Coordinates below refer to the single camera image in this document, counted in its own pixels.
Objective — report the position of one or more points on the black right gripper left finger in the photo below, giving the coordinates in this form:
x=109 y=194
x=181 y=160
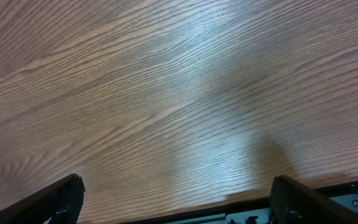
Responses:
x=59 y=202

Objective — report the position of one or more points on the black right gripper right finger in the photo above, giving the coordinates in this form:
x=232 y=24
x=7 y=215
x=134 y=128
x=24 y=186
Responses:
x=293 y=202

